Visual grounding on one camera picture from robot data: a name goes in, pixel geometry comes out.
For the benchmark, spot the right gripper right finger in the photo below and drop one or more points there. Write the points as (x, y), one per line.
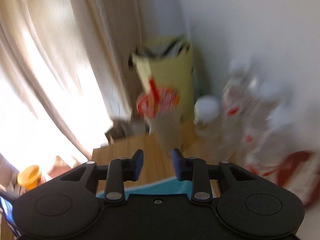
(197, 171)

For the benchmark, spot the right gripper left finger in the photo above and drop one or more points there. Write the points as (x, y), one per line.
(119, 171)

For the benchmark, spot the teal microfiber towel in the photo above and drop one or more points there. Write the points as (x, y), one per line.
(166, 186)

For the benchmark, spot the small white cap bottle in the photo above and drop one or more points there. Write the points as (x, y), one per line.
(206, 111)

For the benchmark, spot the milk tea plastic cup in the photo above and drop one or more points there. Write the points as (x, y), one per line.
(160, 109)

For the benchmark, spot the clear water bottle red label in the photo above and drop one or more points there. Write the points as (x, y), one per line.
(238, 96)

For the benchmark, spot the yellow bowl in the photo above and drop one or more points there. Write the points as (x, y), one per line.
(30, 177)

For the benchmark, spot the white patterned canister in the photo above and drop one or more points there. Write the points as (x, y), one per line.
(298, 172)

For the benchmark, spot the yellow paper bag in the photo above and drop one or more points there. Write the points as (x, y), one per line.
(169, 60)

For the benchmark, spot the beige curtain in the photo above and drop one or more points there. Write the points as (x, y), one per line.
(65, 77)

